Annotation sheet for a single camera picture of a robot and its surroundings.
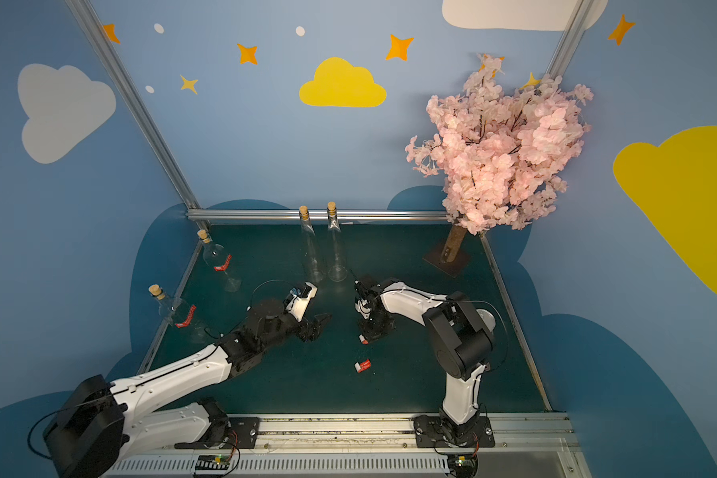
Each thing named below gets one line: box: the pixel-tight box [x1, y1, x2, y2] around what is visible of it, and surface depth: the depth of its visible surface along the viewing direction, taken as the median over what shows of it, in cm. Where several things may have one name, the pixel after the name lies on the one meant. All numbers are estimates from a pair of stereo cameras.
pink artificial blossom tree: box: [404, 54, 594, 278], surface depth 72 cm
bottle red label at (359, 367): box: [354, 358, 372, 374], surface depth 87 cm
